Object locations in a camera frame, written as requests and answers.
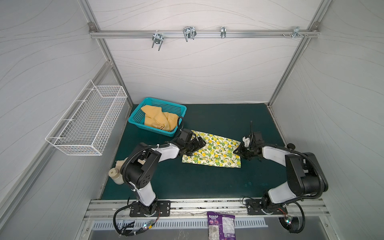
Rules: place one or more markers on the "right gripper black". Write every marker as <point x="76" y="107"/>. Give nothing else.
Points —
<point x="245" y="149"/>

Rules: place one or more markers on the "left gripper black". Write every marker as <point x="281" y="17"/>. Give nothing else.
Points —
<point x="196" y="146"/>

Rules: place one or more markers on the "lemon print skirt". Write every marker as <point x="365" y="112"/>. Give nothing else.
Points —
<point x="218" y="152"/>

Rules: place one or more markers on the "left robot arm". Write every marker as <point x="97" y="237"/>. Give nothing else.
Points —
<point x="140" y="166"/>

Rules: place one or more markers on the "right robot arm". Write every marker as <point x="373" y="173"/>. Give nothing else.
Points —
<point x="305" y="178"/>

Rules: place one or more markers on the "teal plastic basket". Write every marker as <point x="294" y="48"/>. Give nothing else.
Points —
<point x="138" y="116"/>

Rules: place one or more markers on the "tan yellow skirt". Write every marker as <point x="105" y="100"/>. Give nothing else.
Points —
<point x="156" y="118"/>

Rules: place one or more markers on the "purple snack bag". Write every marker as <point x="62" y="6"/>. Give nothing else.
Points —
<point x="221" y="226"/>

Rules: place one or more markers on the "beige knit glove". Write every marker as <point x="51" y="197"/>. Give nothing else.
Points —
<point x="119" y="164"/>

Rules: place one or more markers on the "cream bottle left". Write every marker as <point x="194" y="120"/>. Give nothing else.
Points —
<point x="116" y="176"/>

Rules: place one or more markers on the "small metal hook clamp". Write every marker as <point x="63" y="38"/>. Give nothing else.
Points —
<point x="223" y="32"/>

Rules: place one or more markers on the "metal u-bolt clamp middle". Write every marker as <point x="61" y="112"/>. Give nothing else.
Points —
<point x="189" y="33"/>

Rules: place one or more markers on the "metal u-bolt clamp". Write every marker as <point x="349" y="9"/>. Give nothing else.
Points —
<point x="189" y="33"/>
<point x="157" y="39"/>

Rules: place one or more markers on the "metal u-bolt clamp left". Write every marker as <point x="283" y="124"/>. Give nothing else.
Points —
<point x="157" y="39"/>

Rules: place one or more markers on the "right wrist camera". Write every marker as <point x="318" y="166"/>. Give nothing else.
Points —
<point x="246" y="141"/>

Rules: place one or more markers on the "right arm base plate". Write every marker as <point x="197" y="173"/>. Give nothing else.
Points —
<point x="255" y="207"/>

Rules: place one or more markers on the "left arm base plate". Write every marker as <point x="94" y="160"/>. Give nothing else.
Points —
<point x="157" y="208"/>

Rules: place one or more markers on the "aluminium front rail frame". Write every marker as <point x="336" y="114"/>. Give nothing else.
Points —
<point x="198" y="208"/>

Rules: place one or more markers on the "white wire basket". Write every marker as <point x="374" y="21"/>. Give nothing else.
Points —
<point x="86" y="126"/>

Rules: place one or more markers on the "metal bracket right end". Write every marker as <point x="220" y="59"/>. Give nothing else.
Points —
<point x="296" y="33"/>

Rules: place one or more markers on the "aluminium crossbar rail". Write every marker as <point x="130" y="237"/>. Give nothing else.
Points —
<point x="201" y="34"/>

